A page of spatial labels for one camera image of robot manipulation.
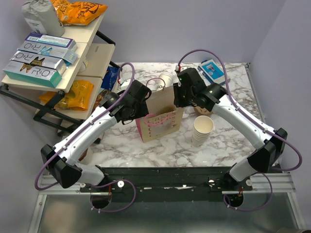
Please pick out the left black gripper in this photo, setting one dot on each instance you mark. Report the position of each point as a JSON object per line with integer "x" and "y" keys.
{"x": 143, "y": 111}

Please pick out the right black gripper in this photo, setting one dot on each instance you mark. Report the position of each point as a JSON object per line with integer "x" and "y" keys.
{"x": 178, "y": 102}

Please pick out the white paper coffee cup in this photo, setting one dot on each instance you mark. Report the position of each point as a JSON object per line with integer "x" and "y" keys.
{"x": 164, "y": 80}

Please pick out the brown pink paper bag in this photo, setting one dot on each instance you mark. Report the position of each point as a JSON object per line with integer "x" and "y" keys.
{"x": 163, "y": 117}

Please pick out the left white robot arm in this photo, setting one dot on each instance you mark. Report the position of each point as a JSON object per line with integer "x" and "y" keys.
{"x": 62, "y": 159}

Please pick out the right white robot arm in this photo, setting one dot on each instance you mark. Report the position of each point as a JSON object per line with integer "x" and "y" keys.
{"x": 267, "y": 142}

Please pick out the grey coffee bag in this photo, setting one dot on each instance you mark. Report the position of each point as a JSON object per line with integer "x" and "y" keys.
{"x": 42, "y": 18}

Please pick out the stack of cardboard carriers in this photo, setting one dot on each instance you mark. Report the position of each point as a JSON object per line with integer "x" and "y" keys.
{"x": 202, "y": 111}

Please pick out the blue white razor box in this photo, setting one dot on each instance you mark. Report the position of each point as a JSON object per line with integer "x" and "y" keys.
{"x": 211, "y": 71}

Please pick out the brown snack bag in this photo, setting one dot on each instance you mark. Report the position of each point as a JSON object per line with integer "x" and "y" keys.
{"x": 100, "y": 97}

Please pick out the blue snack bag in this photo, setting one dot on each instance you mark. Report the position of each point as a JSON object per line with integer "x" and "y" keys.
{"x": 110, "y": 78}

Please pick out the stack of paper cups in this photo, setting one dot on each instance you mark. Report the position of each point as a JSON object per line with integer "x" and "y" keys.
{"x": 202, "y": 129}

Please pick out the orange snack bag lower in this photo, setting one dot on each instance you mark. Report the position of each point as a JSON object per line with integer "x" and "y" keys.
{"x": 78, "y": 97}

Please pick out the orange snack bag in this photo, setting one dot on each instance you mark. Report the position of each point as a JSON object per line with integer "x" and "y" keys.
{"x": 78, "y": 13}
{"x": 78, "y": 97}

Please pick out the black beige shelf rack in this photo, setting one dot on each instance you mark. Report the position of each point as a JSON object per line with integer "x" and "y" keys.
{"x": 95, "y": 51}

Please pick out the silver R&O box upper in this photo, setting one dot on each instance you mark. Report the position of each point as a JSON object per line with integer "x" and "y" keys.
{"x": 48, "y": 50}

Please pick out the silver r&o box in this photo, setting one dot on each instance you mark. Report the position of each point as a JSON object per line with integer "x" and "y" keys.
{"x": 40, "y": 60}
{"x": 48, "y": 50}

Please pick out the teal R&O box front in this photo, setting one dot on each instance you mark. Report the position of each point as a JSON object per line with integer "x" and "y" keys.
{"x": 33, "y": 74}

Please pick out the purple white box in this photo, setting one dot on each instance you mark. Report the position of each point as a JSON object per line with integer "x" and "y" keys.
{"x": 52, "y": 40}

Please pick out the silver R&O box middle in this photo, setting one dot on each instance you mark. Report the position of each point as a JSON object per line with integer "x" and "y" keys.
{"x": 40, "y": 60}

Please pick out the orange snack bag top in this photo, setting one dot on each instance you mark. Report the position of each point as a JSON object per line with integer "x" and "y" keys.
{"x": 78, "y": 13}

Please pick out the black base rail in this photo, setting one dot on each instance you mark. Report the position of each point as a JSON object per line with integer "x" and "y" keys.
{"x": 167, "y": 184}

